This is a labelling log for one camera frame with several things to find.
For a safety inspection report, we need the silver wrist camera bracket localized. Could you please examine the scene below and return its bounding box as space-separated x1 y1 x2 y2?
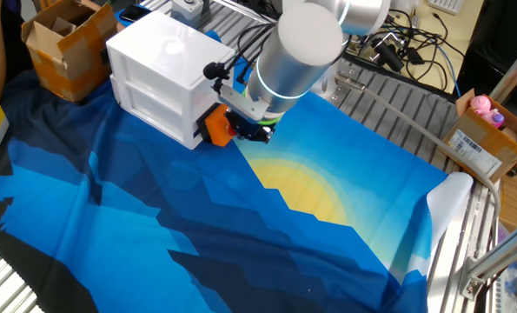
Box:
216 82 271 123

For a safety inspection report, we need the blue cable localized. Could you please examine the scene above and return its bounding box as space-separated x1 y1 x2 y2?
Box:
431 41 462 99

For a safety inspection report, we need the black computer case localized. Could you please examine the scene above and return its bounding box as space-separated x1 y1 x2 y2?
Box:
457 0 517 92

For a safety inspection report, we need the black smartphone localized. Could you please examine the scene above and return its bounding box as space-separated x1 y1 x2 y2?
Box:
118 3 153 23

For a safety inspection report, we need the grey switch box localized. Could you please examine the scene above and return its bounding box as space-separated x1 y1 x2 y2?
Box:
169 0 205 25

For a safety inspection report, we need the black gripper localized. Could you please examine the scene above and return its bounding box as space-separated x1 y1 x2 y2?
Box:
225 108 277 145

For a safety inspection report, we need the pink toy figure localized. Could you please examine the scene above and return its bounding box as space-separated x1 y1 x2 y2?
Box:
469 94 494 118

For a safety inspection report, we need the white computer keyboard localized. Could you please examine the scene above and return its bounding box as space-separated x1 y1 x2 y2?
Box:
427 0 466 17

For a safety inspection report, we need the blue mountain print cloth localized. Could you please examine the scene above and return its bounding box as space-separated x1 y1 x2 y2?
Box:
0 6 475 313

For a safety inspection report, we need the man in black shirt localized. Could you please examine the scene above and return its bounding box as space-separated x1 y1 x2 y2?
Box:
0 0 38 86

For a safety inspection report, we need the open taped cardboard box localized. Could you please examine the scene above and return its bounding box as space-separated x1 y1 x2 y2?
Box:
21 0 121 104

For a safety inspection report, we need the white plastic drawer cabinet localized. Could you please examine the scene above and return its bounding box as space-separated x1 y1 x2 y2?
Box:
104 10 236 151

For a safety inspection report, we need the aluminium frame post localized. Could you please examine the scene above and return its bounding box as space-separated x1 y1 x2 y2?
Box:
487 32 517 103

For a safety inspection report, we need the grey corrugated conduit hose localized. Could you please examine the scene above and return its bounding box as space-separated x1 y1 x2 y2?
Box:
335 73 502 236

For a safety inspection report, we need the black wrist cable bundle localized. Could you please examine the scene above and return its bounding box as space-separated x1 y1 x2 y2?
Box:
202 21 285 95

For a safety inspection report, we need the aluminium frame corner beam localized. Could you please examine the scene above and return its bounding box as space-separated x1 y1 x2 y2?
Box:
457 212 517 301

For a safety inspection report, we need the pink purple toy bottle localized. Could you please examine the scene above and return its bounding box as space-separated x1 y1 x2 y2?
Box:
488 109 506 130

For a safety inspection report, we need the labelled cardboard box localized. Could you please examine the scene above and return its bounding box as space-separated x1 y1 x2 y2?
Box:
440 89 517 184

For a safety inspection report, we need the orange box with red button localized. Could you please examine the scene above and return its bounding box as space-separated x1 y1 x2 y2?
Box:
196 103 237 148

